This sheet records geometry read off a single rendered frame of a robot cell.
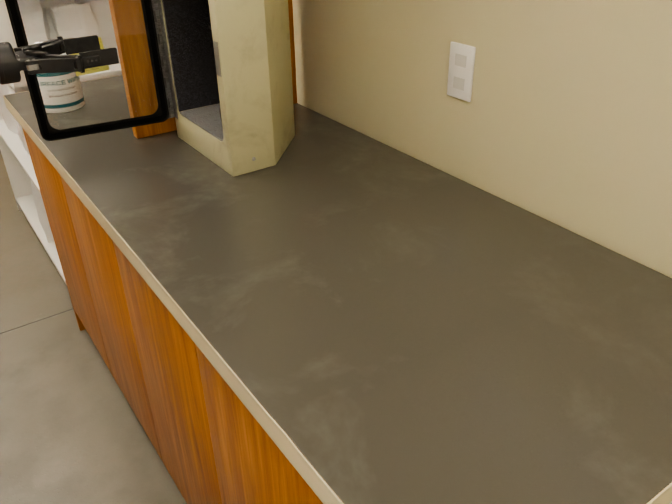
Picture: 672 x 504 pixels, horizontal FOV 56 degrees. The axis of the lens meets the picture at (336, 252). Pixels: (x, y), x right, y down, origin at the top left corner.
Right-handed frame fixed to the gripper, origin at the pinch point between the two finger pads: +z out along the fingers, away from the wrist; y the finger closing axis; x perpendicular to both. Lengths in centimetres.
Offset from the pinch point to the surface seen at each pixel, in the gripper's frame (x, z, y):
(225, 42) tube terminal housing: -0.9, 21.4, -13.2
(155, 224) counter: 28.5, -2.2, -25.2
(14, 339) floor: 123, -33, 94
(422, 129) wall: 23, 64, -26
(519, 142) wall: 17, 65, -55
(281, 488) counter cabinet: 49, -5, -79
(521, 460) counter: 28, 14, -106
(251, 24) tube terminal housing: -3.6, 27.6, -13.0
